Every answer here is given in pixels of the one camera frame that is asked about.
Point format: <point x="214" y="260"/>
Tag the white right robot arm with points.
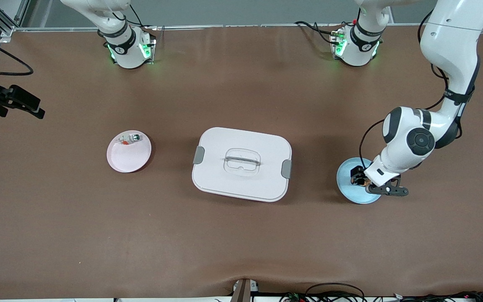
<point x="128" y="54"/>

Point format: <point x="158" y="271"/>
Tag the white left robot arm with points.
<point x="447" y="33"/>

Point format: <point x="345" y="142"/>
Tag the light blue round plate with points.
<point x="354" y="191"/>

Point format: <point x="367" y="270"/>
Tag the grey box latch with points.
<point x="198" y="155"/>
<point x="286" y="169"/>

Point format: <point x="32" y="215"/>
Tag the white lidded storage box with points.
<point x="241" y="184"/>

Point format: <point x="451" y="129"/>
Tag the pink round plate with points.
<point x="128" y="157"/>

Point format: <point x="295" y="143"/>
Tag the aluminium frame profile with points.
<point x="4" y="27"/>

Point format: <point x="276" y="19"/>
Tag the white and grey switch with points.
<point x="130" y="138"/>

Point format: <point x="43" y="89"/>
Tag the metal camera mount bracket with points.
<point x="243" y="290"/>

